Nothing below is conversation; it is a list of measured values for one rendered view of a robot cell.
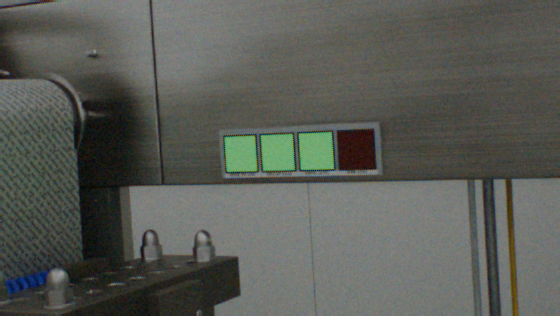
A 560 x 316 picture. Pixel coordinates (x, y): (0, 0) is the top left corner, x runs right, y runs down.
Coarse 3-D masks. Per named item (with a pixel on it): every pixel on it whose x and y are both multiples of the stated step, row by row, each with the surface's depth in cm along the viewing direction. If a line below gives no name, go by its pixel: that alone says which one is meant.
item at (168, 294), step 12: (168, 288) 128; (180, 288) 129; (192, 288) 131; (156, 300) 125; (168, 300) 126; (180, 300) 129; (192, 300) 131; (156, 312) 125; (168, 312) 126; (180, 312) 129; (192, 312) 131
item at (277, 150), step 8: (264, 136) 138; (272, 136) 137; (280, 136) 136; (288, 136) 136; (264, 144) 138; (272, 144) 137; (280, 144) 137; (288, 144) 136; (264, 152) 138; (272, 152) 137; (280, 152) 137; (288, 152) 136; (264, 160) 138; (272, 160) 137; (280, 160) 137; (288, 160) 136; (264, 168) 138; (272, 168) 137; (280, 168) 137; (288, 168) 136
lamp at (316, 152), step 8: (304, 136) 135; (312, 136) 134; (320, 136) 134; (328, 136) 133; (304, 144) 135; (312, 144) 134; (320, 144) 134; (328, 144) 133; (304, 152) 135; (312, 152) 134; (320, 152) 134; (328, 152) 133; (304, 160) 135; (312, 160) 134; (320, 160) 134; (328, 160) 133; (304, 168) 135; (312, 168) 134; (320, 168) 134; (328, 168) 133
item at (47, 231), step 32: (0, 160) 130; (32, 160) 136; (64, 160) 142; (0, 192) 130; (32, 192) 136; (64, 192) 141; (0, 224) 130; (32, 224) 135; (64, 224) 141; (0, 256) 130; (32, 256) 135; (64, 256) 141
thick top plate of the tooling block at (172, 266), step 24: (120, 264) 145; (144, 264) 144; (168, 264) 142; (192, 264) 141; (216, 264) 141; (72, 288) 127; (96, 288) 126; (120, 288) 125; (144, 288) 125; (216, 288) 140; (240, 288) 146; (0, 312) 115; (24, 312) 114; (48, 312) 112; (72, 312) 113; (96, 312) 117; (120, 312) 121; (144, 312) 125
